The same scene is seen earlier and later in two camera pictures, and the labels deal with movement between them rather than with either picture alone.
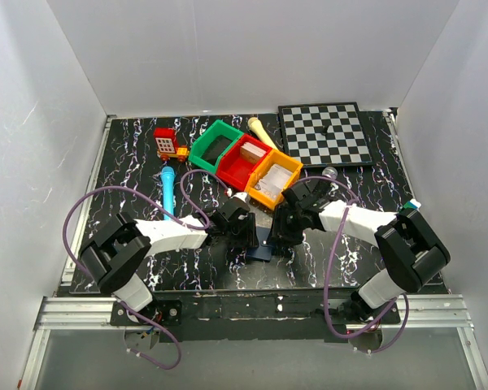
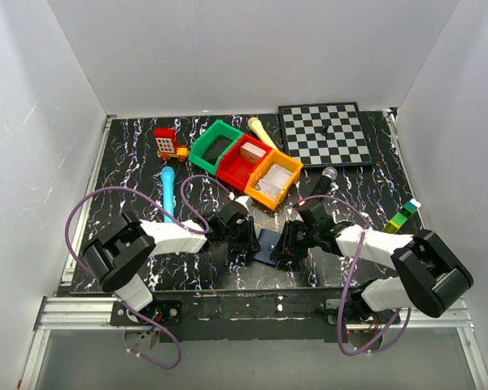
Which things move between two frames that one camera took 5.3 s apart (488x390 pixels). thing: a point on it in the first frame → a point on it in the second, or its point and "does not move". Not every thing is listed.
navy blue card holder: (263, 251) does not move
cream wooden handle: (255, 124) does not move
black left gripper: (250, 231) does not move
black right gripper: (281, 228) → (292, 240)
